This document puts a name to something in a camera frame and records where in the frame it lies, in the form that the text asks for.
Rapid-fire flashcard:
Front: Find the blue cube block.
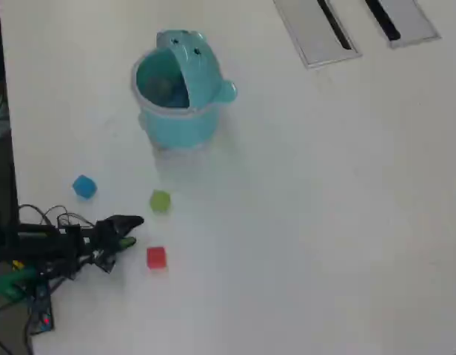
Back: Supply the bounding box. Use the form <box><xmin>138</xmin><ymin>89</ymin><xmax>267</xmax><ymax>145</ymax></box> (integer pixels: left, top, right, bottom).
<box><xmin>73</xmin><ymin>175</ymin><xmax>98</xmax><ymax>202</ymax></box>

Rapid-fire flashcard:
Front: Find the silver table cable hatch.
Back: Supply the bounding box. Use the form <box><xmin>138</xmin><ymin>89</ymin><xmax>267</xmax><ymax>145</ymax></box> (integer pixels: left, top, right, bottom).
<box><xmin>361</xmin><ymin>0</ymin><xmax>443</xmax><ymax>50</ymax></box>
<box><xmin>272</xmin><ymin>0</ymin><xmax>363</xmax><ymax>70</ymax></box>

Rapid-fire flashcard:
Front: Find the red cube block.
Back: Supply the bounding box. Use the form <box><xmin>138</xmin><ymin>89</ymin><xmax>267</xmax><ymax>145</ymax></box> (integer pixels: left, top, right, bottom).
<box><xmin>146</xmin><ymin>246</ymin><xmax>167</xmax><ymax>270</ymax></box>

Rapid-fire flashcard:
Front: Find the blue controller circuit board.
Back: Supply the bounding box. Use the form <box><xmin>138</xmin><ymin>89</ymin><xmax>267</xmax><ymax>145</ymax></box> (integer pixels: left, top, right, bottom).
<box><xmin>27</xmin><ymin>284</ymin><xmax>55</xmax><ymax>336</ymax></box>

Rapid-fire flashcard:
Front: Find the black power cable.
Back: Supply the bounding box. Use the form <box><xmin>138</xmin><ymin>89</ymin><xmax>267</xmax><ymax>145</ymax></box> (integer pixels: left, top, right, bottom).
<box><xmin>0</xmin><ymin>301</ymin><xmax>35</xmax><ymax>355</ymax></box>

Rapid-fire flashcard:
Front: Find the teal hippo shaped bin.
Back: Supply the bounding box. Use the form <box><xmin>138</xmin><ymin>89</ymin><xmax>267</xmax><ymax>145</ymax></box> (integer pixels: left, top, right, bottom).
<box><xmin>130</xmin><ymin>29</ymin><xmax>238</xmax><ymax>152</ymax></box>

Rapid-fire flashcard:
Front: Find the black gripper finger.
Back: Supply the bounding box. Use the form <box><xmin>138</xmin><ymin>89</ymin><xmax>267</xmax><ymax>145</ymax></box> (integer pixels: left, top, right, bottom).
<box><xmin>115</xmin><ymin>237</ymin><xmax>137</xmax><ymax>254</ymax></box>
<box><xmin>110</xmin><ymin>214</ymin><xmax>145</xmax><ymax>236</ymax></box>

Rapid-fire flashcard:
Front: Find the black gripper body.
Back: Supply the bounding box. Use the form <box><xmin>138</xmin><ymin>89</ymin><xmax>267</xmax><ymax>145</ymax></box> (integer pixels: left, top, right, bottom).
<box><xmin>79</xmin><ymin>220</ymin><xmax>120</xmax><ymax>274</ymax></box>

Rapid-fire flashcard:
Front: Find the green cube block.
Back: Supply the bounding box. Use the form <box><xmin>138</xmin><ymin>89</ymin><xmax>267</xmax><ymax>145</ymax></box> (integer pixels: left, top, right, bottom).
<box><xmin>150</xmin><ymin>189</ymin><xmax>172</xmax><ymax>214</ymax></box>

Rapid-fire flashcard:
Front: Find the green table clamp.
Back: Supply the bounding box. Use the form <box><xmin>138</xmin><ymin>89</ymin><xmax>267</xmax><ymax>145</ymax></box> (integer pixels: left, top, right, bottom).
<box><xmin>0</xmin><ymin>268</ymin><xmax>38</xmax><ymax>302</ymax></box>

